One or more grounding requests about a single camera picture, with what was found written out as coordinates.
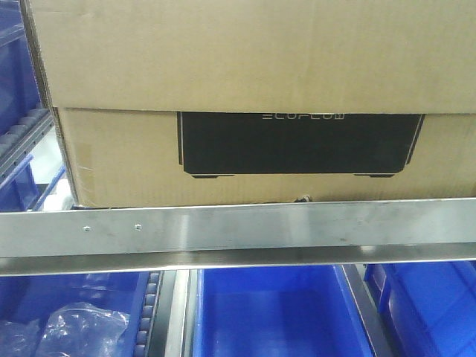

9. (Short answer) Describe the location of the brown cardboard box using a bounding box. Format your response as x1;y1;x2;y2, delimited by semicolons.
21;1;475;208

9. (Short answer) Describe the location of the roller track lower shelf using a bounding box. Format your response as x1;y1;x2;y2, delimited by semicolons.
133;271;163;357

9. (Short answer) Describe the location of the empty blue middle bin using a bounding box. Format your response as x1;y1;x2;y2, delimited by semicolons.
192;266;373;356

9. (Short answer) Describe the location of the clear plastic bag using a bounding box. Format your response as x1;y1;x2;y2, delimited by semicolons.
1;302;130;356

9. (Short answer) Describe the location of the roller track upper left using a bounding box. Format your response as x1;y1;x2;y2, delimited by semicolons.
1;109;54;181

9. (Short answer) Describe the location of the blue bin far left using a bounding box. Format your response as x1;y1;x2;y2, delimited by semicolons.
1;1;40;134

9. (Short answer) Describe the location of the blue bin lower right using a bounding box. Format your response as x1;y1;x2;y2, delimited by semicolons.
364;261;475;356

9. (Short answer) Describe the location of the blue bin with bags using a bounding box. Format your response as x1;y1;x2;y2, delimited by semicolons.
1;272;149;356

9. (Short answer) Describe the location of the steel divider rail right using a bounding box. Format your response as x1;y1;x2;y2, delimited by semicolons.
342;264;394;357

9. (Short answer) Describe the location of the steel shelf front rail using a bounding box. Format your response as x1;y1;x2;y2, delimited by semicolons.
1;198;475;276

